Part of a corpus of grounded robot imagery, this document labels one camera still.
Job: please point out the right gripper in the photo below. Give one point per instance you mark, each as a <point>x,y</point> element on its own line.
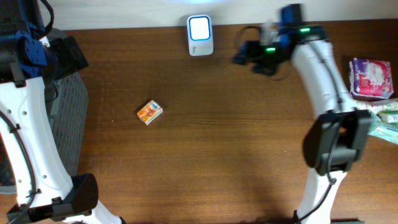
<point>256,47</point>

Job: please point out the white barcode scanner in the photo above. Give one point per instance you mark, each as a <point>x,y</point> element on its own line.
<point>200,35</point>

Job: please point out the mint green wipes pouch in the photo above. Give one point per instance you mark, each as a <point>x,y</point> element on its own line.
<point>385,131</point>

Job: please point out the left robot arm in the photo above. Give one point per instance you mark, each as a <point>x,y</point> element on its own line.
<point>44,188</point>

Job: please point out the grey plastic mesh basket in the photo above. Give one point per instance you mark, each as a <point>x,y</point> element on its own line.
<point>66,98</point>

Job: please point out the red purple pad package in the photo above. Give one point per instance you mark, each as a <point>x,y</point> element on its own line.
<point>370,79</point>

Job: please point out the orange Kleenex tissue pack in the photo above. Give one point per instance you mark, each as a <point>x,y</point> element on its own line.
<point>149,112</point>

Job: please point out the teal Kleenex tissue pack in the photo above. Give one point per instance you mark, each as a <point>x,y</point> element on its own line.
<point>389,116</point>

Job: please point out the white leaf-print tube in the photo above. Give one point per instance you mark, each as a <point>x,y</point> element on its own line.
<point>377,107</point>

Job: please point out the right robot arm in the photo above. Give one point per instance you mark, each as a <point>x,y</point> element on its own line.
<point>339,133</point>

